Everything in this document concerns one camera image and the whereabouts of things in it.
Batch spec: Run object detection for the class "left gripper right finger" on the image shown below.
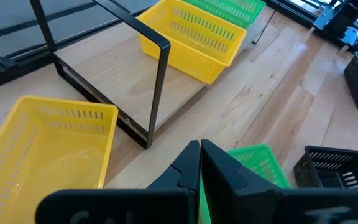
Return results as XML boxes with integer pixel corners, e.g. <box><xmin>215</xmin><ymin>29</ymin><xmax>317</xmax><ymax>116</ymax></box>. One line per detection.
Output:
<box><xmin>200</xmin><ymin>139</ymin><xmax>358</xmax><ymax>224</ymax></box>

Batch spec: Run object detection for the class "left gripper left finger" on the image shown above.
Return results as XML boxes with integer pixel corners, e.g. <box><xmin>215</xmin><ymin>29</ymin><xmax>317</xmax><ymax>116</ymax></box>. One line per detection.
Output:
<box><xmin>35</xmin><ymin>139</ymin><xmax>201</xmax><ymax>224</ymax></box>

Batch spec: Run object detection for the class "green plastic basket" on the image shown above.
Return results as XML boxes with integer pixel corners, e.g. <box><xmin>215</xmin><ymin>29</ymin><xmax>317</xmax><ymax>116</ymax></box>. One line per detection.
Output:
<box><xmin>198</xmin><ymin>143</ymin><xmax>291</xmax><ymax>224</ymax></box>
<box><xmin>181</xmin><ymin>0</ymin><xmax>267</xmax><ymax>29</ymax></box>

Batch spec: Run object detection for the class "yellow plastic basket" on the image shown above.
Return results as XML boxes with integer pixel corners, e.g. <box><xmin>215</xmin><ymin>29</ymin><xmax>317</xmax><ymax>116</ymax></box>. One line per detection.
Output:
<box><xmin>137</xmin><ymin>0</ymin><xmax>247</xmax><ymax>85</ymax></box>
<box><xmin>0</xmin><ymin>95</ymin><xmax>119</xmax><ymax>224</ymax></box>

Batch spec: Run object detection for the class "wooden shelf with black frame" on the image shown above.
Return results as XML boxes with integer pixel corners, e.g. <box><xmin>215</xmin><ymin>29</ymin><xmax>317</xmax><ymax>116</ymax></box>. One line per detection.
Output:
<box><xmin>29</xmin><ymin>0</ymin><xmax>276</xmax><ymax>150</ymax></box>

